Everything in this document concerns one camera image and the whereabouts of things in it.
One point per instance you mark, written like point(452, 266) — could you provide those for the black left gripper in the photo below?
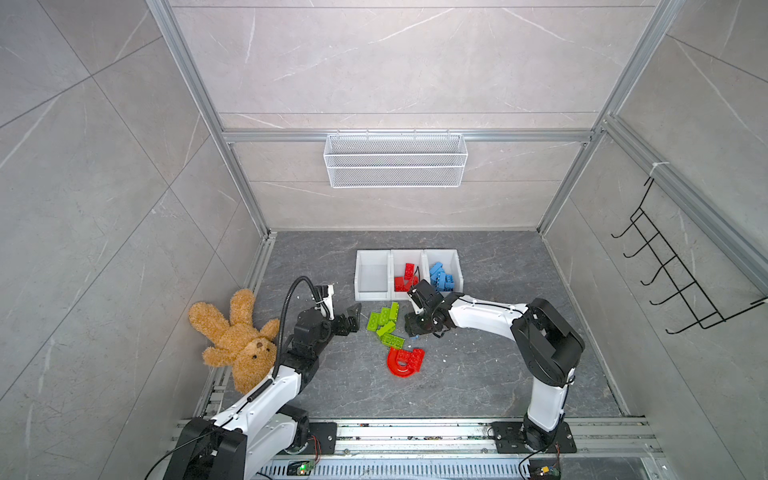
point(352, 319)

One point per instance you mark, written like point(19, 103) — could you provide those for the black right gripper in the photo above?
point(411, 327)

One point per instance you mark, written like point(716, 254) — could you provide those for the blue lego brick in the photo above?
point(437, 271)
point(445, 282)

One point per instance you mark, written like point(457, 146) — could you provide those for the green lego brick top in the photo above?
point(394, 312)

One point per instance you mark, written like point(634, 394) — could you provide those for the green lego brick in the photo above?
point(387, 328)
point(374, 321)
point(394, 312)
point(392, 341)

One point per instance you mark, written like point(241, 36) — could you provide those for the small red lego brick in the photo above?
point(404, 284)

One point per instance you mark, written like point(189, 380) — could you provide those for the red arch lego piece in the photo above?
point(396, 367)

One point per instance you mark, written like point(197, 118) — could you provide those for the long red lego brick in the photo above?
point(409, 272)

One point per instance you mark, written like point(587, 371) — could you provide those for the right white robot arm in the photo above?
point(550, 347)

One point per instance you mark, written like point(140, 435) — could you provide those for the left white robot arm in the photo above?
point(238, 442)

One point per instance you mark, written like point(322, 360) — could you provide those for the white right plastic bin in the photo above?
point(451, 262)

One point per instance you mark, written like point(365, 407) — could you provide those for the white plastic bin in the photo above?
point(372, 275)
point(398, 259)
point(451, 262)

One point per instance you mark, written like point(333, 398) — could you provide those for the white left plastic bin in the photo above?
point(372, 275)

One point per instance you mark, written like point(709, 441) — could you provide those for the white middle plastic bin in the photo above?
point(398, 259)

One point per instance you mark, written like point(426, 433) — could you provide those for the brown teddy bear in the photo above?
point(251, 352)

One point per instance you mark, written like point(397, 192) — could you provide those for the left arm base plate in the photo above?
point(314, 438)

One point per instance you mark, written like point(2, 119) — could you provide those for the aluminium front rail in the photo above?
point(466, 437)

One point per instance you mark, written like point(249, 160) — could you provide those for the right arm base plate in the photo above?
point(522, 437)

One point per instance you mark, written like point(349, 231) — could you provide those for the white wire mesh basket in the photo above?
point(395, 160)

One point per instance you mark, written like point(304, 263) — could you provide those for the black wire hook rack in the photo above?
point(685, 285)

